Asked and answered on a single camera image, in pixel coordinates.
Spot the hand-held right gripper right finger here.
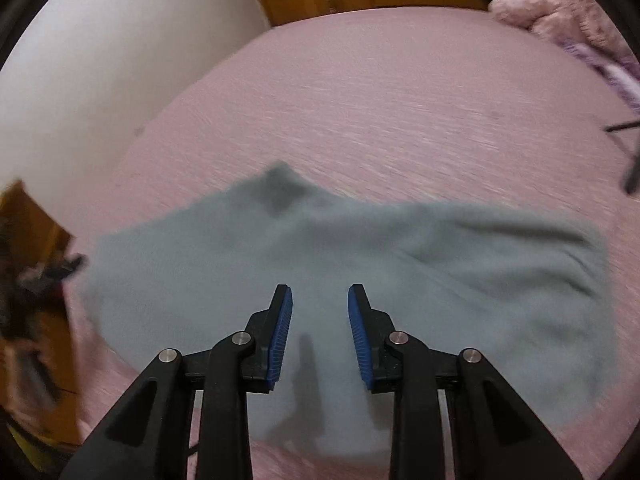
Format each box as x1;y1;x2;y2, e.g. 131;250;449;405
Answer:
348;283;584;480

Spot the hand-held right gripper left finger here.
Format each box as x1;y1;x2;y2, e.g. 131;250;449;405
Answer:
60;284;294;480

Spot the wooden cabinet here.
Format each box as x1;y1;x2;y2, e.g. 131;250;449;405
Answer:
0;179;85;448

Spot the pink bed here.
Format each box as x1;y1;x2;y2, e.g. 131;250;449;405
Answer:
62;5;640;480

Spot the black phone tripod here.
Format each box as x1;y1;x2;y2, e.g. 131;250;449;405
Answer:
605;120;640;194

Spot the purple frilled pillow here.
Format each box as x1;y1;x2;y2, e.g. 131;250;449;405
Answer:
557;40;640;111

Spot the pink quilt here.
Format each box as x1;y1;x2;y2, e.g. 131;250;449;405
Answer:
487;0;636;61

